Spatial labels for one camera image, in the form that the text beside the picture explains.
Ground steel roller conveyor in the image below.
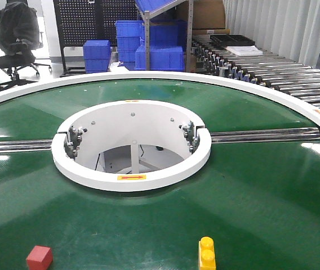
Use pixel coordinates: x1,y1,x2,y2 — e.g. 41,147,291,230
192,35,320,109

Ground black office chair with jacket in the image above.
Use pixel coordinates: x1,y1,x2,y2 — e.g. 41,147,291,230
0,1,43,91

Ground black perforated pegboard panel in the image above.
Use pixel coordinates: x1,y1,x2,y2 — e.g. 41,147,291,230
53,0,137,77

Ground grey metal shelf rack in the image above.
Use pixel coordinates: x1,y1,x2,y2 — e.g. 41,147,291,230
135,1,194,72

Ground tall blue crate stack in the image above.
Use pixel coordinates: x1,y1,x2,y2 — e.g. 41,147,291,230
115,20,143,62

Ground white flat sheet stack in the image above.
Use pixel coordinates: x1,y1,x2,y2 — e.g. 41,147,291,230
226,46,263,56

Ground red wooden cube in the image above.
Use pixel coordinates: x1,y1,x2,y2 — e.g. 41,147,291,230
26,245,53,270

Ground small blue stacked crates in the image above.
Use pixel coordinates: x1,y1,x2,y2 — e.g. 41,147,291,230
83,40,112,73

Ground white inner ring guard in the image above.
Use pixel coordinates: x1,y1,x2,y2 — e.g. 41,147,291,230
51,100,212,192

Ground large blue crate under shelf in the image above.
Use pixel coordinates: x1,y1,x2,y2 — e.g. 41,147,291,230
135,46,185,72

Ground white outer curved rail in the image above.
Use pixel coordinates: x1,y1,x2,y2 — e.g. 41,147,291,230
0,71,320,126

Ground black compartment tray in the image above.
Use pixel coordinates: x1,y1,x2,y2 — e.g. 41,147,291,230
210,34,255,47

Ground brown cardboard box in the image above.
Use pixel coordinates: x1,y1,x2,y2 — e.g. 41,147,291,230
192,0,230,35

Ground yellow two-stud toy brick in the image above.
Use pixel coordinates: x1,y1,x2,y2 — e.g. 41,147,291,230
198,236,216,270

